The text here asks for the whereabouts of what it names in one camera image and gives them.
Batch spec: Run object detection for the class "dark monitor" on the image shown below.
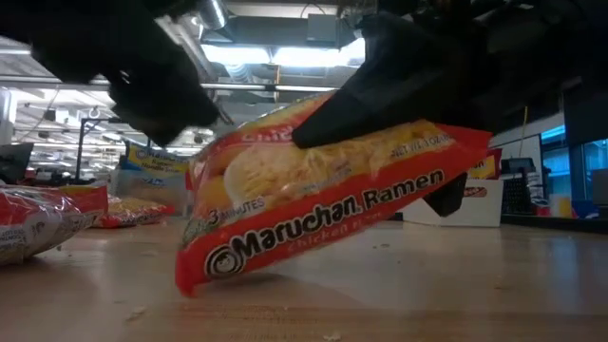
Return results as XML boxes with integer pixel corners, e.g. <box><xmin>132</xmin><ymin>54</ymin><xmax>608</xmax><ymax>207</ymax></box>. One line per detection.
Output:
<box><xmin>0</xmin><ymin>142</ymin><xmax>35</xmax><ymax>184</ymax></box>

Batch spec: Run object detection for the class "white bin with red sticker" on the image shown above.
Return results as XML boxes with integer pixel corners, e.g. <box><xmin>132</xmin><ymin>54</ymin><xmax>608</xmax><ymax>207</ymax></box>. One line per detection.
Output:
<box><xmin>401</xmin><ymin>178</ymin><xmax>504</xmax><ymax>228</ymax></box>

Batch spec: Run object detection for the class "red beef ramen packet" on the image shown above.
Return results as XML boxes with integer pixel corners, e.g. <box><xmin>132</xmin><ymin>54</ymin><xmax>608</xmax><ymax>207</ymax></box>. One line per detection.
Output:
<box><xmin>467</xmin><ymin>147</ymin><xmax>504</xmax><ymax>181</ymax></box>

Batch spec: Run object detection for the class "grey ceiling unit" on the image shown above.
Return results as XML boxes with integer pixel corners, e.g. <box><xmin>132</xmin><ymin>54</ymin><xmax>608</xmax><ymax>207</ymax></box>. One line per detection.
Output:
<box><xmin>306</xmin><ymin>12</ymin><xmax>343</xmax><ymax>48</ymax></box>

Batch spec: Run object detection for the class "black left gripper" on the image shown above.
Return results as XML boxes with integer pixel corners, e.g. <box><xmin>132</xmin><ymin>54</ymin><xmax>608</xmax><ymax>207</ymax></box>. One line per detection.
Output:
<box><xmin>32</xmin><ymin>9</ymin><xmax>222</xmax><ymax>148</ymax></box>

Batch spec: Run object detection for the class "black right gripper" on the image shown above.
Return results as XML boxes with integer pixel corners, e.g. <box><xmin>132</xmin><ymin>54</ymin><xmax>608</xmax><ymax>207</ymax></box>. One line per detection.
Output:
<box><xmin>291</xmin><ymin>9</ymin><xmax>533</xmax><ymax>149</ymax></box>

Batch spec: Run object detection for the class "black aluminium table frame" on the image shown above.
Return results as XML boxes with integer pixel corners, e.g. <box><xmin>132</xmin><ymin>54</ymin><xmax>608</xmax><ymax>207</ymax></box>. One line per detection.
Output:
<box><xmin>501</xmin><ymin>213</ymin><xmax>608</xmax><ymax>235</ymax></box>

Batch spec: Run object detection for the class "long ceiling light bar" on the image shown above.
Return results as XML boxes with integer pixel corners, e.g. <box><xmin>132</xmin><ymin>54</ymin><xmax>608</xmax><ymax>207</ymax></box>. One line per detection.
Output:
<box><xmin>274</xmin><ymin>84</ymin><xmax>339</xmax><ymax>94</ymax></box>
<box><xmin>0</xmin><ymin>74</ymin><xmax>267</xmax><ymax>94</ymax></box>

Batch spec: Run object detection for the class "black wire crate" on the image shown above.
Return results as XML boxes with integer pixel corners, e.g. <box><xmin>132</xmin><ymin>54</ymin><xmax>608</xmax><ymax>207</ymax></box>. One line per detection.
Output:
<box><xmin>501</xmin><ymin>158</ymin><xmax>547</xmax><ymax>216</ymax></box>

